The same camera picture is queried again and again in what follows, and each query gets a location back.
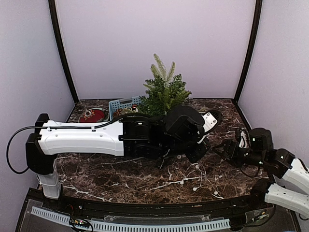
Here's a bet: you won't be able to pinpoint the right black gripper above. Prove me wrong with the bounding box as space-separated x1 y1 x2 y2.
213 139 266 167

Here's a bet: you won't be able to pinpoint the white ball string lights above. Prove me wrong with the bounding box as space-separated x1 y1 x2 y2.
169 155 220 197

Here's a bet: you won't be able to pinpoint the small green christmas tree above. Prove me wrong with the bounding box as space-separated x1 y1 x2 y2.
139 54 192 116

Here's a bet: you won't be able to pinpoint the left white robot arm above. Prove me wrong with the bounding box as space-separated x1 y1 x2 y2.
25 105 217 211

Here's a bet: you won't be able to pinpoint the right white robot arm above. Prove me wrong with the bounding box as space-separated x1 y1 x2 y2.
213 128 309 218

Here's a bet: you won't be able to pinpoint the light blue plastic basket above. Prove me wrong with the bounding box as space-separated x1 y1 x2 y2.
109 96 141 120

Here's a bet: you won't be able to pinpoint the red floral plate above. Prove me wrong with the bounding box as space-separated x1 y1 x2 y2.
79 109 106 124

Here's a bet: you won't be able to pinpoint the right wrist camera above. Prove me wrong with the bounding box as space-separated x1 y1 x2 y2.
235 128 250 148

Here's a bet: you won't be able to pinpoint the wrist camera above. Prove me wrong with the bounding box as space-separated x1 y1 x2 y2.
197 109 223 139
235 128 250 148

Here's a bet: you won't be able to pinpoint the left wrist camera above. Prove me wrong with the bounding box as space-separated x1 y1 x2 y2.
197 109 223 139

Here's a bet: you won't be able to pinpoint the black table front rail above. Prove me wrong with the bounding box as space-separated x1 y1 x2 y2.
27 188 275 218

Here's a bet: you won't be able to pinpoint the white cable duct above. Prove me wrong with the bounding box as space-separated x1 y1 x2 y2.
30 206 231 232

